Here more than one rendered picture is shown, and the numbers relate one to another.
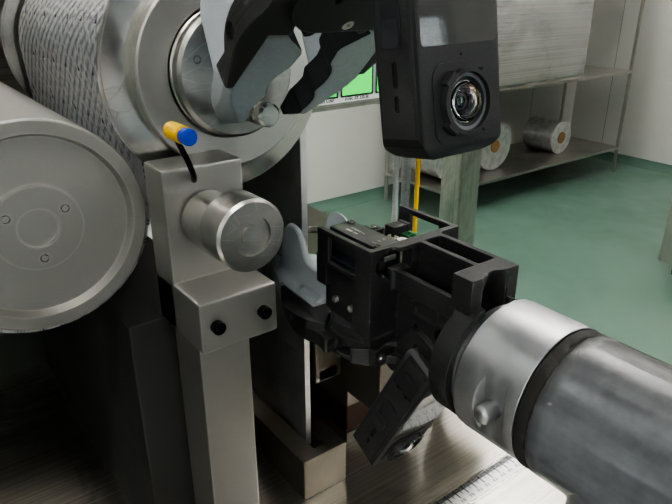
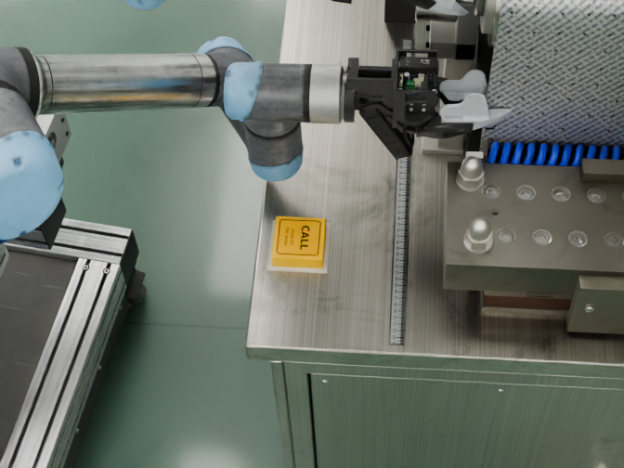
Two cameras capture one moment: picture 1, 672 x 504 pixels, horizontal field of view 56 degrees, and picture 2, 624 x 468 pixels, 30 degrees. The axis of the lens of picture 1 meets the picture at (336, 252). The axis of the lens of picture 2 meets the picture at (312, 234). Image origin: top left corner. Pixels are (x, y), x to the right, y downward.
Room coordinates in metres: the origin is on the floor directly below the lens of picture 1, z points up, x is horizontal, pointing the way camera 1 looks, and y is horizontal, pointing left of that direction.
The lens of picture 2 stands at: (0.93, -0.82, 2.25)
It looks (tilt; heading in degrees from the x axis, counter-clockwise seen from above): 56 degrees down; 134
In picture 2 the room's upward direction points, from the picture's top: 3 degrees counter-clockwise
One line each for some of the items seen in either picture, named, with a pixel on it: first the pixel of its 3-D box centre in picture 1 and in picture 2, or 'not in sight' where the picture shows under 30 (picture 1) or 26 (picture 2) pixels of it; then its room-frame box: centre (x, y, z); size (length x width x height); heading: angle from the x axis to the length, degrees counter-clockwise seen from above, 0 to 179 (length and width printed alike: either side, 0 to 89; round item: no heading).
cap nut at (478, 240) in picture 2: not in sight; (479, 231); (0.53, -0.11, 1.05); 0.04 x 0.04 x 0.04
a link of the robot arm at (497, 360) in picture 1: (519, 378); (330, 92); (0.27, -0.09, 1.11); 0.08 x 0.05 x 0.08; 127
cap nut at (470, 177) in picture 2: not in sight; (471, 170); (0.47, -0.04, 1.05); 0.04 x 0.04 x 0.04
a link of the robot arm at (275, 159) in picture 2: not in sight; (268, 132); (0.20, -0.14, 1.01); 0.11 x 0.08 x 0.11; 160
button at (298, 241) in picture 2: not in sight; (299, 241); (0.30, -0.20, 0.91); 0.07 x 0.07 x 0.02; 37
